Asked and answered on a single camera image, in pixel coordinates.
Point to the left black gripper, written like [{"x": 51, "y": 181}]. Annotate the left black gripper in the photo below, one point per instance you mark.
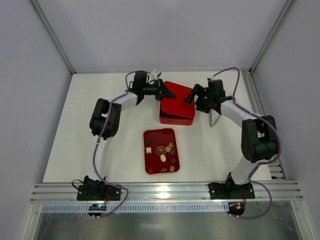
[{"x": 159, "y": 89}]

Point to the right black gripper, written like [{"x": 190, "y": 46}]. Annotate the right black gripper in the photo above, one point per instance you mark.
[{"x": 199, "y": 92}]

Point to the red tin lid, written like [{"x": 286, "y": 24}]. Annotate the red tin lid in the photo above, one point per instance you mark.
[{"x": 177, "y": 106}]

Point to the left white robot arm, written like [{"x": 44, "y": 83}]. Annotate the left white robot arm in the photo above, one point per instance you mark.
[{"x": 105, "y": 120}]

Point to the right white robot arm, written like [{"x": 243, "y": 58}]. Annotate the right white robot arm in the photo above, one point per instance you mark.
[{"x": 259, "y": 139}]

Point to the red chocolate box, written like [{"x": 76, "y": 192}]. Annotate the red chocolate box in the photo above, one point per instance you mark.
[{"x": 170, "y": 119}]

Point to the tan cube chocolate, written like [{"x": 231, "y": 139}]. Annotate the tan cube chocolate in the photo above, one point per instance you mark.
[{"x": 168, "y": 149}]

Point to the white square chocolate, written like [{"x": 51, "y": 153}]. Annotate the white square chocolate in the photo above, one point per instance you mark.
[{"x": 148, "y": 150}]

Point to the white oval chocolate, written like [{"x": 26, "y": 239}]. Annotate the white oval chocolate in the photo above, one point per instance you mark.
[{"x": 163, "y": 158}]

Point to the dark oval chocolate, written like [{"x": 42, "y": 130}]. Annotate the dark oval chocolate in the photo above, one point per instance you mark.
[{"x": 173, "y": 161}]

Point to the tan swirl chocolate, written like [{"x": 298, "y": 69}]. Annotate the tan swirl chocolate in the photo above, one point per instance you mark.
[{"x": 172, "y": 169}]

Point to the red lacquer tray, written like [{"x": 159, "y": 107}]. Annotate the red lacquer tray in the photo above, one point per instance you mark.
[{"x": 160, "y": 139}]

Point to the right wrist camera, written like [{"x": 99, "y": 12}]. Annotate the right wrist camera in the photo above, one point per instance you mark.
[{"x": 211, "y": 79}]

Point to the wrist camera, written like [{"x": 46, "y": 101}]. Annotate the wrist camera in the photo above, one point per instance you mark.
[
  {"x": 155, "y": 75},
  {"x": 211, "y": 79}
]

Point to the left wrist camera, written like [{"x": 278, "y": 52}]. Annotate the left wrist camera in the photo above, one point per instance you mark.
[{"x": 155, "y": 75}]

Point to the white slotted cable duct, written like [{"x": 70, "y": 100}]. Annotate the white slotted cable duct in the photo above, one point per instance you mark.
[{"x": 136, "y": 207}]

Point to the right aluminium frame post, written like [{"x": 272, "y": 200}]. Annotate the right aluminium frame post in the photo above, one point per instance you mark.
[{"x": 276, "y": 27}]

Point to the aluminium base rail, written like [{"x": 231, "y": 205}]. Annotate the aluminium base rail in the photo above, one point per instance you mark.
[{"x": 170, "y": 191}]

